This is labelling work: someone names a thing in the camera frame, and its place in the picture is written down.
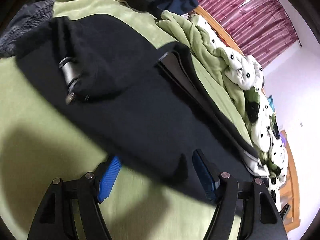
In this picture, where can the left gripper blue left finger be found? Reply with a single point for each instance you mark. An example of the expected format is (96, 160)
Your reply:
(106, 175)

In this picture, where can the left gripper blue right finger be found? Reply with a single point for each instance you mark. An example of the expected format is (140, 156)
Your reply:
(208, 175)

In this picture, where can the black pants with white stripe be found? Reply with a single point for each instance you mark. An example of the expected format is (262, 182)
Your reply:
(141, 103)

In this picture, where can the green fleece bed blanket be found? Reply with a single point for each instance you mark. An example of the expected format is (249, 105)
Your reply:
(38, 144)

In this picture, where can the white green patterned quilt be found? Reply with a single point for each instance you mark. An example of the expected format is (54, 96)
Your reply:
(242, 78)

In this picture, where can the maroon curtain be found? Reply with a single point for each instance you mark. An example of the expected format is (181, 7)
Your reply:
(260, 28)

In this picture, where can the navy blue garment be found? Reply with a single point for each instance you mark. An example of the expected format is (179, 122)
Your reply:
(179, 7)

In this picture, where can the grey jeans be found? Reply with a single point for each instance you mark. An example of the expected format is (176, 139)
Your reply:
(32, 14)

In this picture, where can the wooden bed frame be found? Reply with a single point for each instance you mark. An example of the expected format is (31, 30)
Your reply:
(289, 192)

